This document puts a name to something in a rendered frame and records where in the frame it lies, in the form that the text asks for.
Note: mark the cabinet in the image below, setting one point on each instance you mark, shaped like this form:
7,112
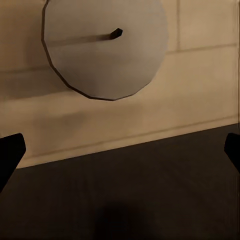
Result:
151,166

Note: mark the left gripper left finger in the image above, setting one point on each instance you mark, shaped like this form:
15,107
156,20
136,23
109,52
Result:
12,149

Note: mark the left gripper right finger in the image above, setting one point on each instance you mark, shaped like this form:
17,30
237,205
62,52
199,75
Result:
232,149

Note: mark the pillar candle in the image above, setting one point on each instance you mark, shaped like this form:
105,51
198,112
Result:
105,49

